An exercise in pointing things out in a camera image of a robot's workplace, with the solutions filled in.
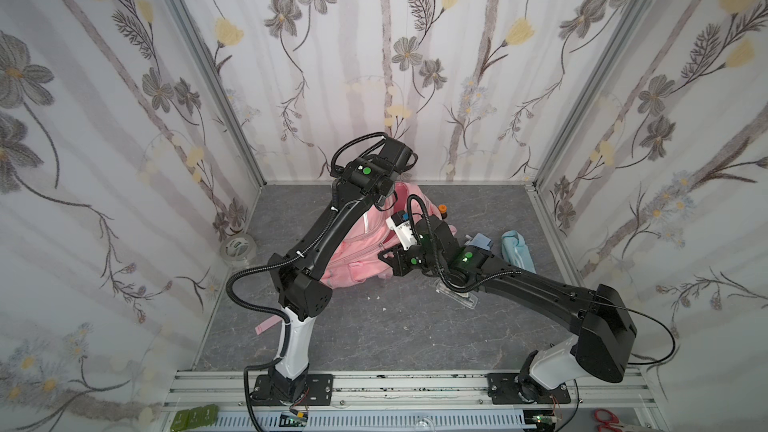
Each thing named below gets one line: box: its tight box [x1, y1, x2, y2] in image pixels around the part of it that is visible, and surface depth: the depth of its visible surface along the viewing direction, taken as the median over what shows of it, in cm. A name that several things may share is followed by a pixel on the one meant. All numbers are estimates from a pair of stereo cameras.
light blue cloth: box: [501, 230, 537, 274], surface depth 98 cm
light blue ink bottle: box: [464, 232, 493, 250], surface depth 100 cm
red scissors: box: [594, 408, 625, 432], surface depth 71 cm
